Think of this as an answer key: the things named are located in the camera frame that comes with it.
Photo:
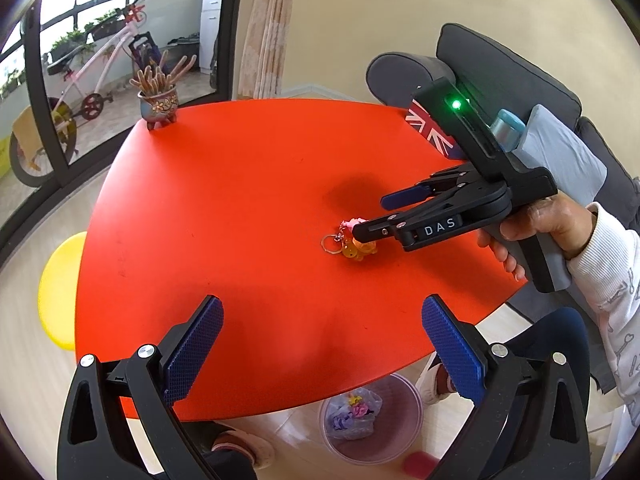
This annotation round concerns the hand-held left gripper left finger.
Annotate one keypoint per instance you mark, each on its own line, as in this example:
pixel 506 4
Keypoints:
pixel 195 350

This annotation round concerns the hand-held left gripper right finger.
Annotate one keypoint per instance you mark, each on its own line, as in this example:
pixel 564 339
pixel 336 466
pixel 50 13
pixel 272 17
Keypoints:
pixel 452 355

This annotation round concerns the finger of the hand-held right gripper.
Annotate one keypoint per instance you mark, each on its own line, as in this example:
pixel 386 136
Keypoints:
pixel 372 230
pixel 402 197

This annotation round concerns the pink plastic trash bin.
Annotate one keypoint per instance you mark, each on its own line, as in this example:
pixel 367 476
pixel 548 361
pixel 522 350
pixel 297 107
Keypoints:
pixel 400 430

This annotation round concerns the pink paper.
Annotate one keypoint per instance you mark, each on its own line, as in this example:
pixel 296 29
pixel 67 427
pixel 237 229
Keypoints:
pixel 361 412

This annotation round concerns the purple paper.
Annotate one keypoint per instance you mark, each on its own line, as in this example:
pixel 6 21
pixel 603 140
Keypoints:
pixel 342 417

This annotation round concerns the clear plastic bag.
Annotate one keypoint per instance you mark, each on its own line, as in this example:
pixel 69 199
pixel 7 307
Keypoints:
pixel 335 432

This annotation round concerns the person's right forearm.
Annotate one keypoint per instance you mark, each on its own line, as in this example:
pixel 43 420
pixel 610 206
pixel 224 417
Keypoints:
pixel 615 285

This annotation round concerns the person's right hand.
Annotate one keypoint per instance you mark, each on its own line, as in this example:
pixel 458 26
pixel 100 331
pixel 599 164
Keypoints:
pixel 560 225

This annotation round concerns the person's right slipper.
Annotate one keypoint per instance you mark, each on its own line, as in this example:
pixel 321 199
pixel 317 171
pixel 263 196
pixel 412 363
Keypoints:
pixel 440 385

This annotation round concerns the person's slipper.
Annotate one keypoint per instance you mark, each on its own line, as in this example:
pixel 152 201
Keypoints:
pixel 440 385
pixel 250 447

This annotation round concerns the silver and teal flask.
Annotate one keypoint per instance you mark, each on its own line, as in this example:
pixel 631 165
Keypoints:
pixel 507 127

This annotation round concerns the flag print tissue box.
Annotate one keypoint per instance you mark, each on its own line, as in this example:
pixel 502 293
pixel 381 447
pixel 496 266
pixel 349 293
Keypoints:
pixel 425 122

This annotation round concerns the dark grey sofa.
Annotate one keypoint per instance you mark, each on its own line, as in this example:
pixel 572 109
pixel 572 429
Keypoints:
pixel 500 65

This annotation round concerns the grey blue cushion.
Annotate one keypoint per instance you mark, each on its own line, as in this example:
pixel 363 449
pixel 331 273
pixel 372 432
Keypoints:
pixel 560 150

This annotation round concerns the person's left slipper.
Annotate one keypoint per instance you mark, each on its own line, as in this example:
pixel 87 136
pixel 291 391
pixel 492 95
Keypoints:
pixel 250 447

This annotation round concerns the pink block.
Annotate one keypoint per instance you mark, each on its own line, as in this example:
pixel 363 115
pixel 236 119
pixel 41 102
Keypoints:
pixel 422 464

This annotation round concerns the yellow round stool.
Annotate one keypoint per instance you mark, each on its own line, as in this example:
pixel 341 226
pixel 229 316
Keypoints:
pixel 57 285

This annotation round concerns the beige patterned curtain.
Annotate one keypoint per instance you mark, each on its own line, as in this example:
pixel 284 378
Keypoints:
pixel 265 35

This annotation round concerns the potted cactus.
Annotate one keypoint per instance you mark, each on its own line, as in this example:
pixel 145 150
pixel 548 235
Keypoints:
pixel 157 105

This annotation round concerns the white cabinet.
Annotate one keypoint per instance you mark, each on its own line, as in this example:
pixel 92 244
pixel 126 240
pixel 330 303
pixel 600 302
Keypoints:
pixel 210 25

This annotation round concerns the black basket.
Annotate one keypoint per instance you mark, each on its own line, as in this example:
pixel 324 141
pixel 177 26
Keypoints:
pixel 180 52

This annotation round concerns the white and pink bicycle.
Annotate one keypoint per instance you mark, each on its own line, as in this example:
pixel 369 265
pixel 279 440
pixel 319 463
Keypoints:
pixel 92 105

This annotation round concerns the tan cardboard box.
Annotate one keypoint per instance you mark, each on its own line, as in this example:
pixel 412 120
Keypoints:
pixel 30 135

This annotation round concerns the balcony planter with plants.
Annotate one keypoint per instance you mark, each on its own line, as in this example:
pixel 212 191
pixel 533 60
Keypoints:
pixel 107 25
pixel 67 45

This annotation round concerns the black sliding door frame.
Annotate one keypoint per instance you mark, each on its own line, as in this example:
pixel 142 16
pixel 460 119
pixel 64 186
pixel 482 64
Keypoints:
pixel 227 35

